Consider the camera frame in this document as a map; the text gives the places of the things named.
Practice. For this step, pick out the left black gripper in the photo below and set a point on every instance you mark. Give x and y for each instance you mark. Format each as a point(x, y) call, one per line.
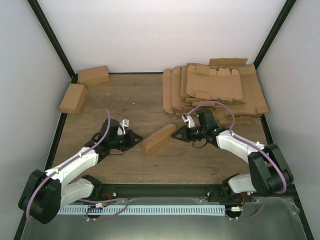
point(131, 141)

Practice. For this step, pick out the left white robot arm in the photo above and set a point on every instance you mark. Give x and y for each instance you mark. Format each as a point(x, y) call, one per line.
point(46, 192)

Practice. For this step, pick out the black aluminium frame rail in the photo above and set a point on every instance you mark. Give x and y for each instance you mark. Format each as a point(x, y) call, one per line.
point(214, 193)

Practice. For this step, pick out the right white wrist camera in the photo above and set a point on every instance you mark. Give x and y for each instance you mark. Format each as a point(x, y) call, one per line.
point(188, 120)

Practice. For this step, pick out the right black frame post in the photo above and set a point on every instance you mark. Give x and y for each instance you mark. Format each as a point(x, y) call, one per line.
point(277, 25)

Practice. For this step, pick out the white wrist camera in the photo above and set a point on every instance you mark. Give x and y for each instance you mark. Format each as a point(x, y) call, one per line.
point(188, 120)
point(123, 125)

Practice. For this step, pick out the left black frame post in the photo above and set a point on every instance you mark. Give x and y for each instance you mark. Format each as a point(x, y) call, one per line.
point(42, 19)

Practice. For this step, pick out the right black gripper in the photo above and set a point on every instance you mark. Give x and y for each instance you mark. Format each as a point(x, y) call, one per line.
point(185, 135)

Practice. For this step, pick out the stack of flat cardboard blanks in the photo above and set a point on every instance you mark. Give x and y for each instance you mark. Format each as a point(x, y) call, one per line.
point(227, 86)

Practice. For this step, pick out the light blue slotted cable duct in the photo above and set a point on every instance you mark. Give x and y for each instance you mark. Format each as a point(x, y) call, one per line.
point(146, 210)

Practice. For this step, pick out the cardboard box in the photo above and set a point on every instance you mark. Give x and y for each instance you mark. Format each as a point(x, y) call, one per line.
point(93, 76)
point(159, 139)
point(73, 99)

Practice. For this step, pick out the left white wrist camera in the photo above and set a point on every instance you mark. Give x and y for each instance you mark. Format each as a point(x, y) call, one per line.
point(123, 125)

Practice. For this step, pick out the black frame post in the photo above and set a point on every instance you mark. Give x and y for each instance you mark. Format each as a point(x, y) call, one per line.
point(42, 19)
point(277, 25)

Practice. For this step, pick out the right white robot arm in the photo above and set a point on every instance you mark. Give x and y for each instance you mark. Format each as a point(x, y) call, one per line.
point(269, 172)

